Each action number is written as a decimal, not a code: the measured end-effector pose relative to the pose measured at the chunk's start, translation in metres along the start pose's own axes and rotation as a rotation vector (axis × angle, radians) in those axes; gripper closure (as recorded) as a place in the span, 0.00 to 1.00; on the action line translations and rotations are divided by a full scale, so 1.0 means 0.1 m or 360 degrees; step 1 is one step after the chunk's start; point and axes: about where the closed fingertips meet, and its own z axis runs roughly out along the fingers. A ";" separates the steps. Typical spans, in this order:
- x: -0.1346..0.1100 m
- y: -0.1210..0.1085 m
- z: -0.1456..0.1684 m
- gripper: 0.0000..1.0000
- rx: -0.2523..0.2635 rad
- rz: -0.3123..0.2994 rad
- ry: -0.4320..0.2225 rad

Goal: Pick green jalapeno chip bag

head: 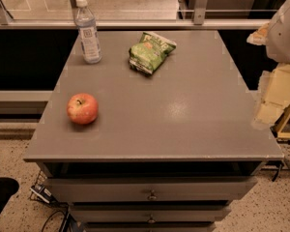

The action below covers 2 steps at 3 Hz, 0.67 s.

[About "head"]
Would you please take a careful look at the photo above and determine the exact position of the green jalapeno chip bag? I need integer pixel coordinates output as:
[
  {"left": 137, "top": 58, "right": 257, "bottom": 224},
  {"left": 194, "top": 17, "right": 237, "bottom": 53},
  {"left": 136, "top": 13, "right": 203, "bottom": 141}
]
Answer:
[{"left": 129, "top": 32, "right": 177, "bottom": 74}]

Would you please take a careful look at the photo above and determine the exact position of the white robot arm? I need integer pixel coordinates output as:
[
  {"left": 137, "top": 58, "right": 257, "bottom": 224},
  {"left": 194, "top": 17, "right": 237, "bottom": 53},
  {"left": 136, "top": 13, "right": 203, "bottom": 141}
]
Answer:
[{"left": 266, "top": 0, "right": 290, "bottom": 64}]

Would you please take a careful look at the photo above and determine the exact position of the grey drawer cabinet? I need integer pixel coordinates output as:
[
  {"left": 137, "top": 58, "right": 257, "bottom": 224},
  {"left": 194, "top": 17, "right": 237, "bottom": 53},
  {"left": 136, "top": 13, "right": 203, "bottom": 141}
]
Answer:
[{"left": 25, "top": 31, "right": 283, "bottom": 232}]

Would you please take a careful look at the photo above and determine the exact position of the red apple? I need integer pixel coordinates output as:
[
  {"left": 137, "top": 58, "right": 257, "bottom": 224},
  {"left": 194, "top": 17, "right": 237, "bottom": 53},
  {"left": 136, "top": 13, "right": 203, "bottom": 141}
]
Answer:
[{"left": 67, "top": 93, "right": 99, "bottom": 125}]

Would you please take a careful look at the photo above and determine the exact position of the clear plastic water bottle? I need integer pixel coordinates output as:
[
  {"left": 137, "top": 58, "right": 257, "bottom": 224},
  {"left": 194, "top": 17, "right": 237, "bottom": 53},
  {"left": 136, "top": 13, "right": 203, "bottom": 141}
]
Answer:
[{"left": 74, "top": 0, "right": 102, "bottom": 64}]

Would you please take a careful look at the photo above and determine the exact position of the power strip on floor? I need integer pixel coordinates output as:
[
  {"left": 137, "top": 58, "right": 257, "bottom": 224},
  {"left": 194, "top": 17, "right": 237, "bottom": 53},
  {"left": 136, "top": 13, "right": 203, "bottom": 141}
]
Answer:
[{"left": 30, "top": 184, "right": 54, "bottom": 204}]

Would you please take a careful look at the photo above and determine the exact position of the metal window railing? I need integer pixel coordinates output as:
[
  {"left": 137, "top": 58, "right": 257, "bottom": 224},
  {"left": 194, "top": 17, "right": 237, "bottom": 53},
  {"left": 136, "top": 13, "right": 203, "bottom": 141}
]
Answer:
[{"left": 0, "top": 0, "right": 277, "bottom": 29}]

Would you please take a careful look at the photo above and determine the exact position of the black floor cable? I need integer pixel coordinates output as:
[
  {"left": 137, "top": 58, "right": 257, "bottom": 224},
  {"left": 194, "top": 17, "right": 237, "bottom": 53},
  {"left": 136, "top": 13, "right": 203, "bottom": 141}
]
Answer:
[{"left": 40, "top": 206, "right": 75, "bottom": 232}]

